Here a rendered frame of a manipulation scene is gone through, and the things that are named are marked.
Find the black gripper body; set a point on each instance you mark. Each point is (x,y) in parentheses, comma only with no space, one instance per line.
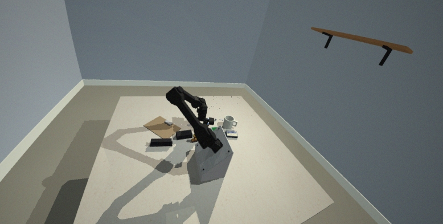
(202,117)

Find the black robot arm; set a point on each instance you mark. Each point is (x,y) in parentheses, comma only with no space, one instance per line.
(204,135)

